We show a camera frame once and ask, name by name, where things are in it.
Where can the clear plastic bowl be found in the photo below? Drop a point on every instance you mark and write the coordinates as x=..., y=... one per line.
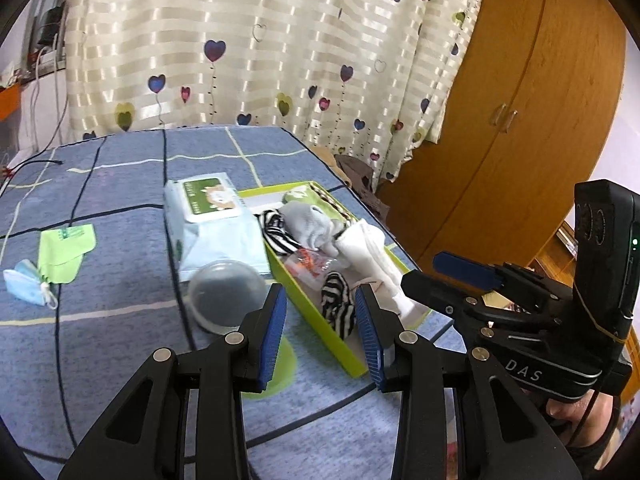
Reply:
x=225, y=295

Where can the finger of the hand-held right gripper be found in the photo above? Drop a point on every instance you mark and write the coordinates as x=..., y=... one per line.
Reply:
x=435, y=292
x=465, y=270

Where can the blue face mask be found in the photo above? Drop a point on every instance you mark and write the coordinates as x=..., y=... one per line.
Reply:
x=27, y=282

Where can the orange box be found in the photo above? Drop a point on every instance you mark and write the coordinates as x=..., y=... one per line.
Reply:
x=7, y=102

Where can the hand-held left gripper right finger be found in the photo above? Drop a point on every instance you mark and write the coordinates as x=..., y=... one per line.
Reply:
x=371, y=340

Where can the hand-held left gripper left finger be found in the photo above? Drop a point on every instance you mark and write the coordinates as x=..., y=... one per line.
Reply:
x=270, y=340

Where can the wet wipes pack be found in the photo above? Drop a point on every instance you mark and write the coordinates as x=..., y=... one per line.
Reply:
x=215, y=230

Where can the cream striped sock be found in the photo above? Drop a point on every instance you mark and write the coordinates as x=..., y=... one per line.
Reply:
x=375, y=260

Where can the heart print curtain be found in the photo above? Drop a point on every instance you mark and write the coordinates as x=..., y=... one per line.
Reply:
x=275, y=45

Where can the small clear plastic bag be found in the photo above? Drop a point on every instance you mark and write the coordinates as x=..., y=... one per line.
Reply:
x=310, y=265

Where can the blue checked cloth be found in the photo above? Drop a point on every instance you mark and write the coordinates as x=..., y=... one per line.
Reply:
x=125, y=350

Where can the wooden wardrobe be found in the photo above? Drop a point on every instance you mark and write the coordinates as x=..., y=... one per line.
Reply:
x=525, y=110

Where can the green round lid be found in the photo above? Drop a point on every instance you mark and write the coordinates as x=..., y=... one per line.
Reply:
x=282, y=365

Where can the green shallow box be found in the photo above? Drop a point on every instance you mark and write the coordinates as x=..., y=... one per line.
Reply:
x=325, y=340

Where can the black power adapter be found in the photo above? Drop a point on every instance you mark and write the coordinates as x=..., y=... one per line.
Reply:
x=50, y=17

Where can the green flat pouch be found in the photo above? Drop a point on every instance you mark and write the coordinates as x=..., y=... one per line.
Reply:
x=65, y=252

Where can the brown cloth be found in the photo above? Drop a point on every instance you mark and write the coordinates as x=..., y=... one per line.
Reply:
x=357, y=175

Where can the person's right hand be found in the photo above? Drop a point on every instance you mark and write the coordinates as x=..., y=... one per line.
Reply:
x=565, y=412

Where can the black white striped sock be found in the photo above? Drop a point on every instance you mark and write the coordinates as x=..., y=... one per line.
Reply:
x=337, y=302
x=275, y=232

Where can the light grey sock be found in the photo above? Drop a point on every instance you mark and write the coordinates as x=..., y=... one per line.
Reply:
x=310, y=225

